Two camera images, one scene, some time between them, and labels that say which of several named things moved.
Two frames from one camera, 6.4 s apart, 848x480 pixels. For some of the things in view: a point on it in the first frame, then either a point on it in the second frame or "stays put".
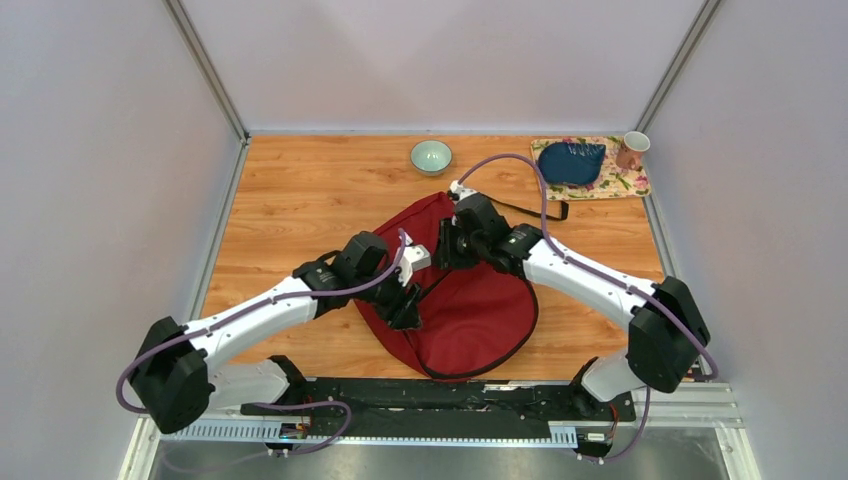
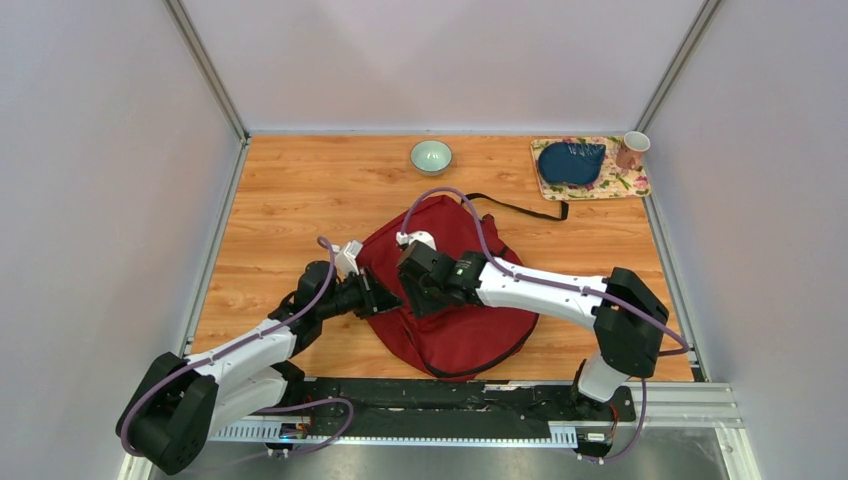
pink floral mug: (630, 153) stays put
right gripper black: (449, 227) to (419, 306)
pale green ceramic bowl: (431, 157) stays put
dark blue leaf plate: (567, 163) stays put
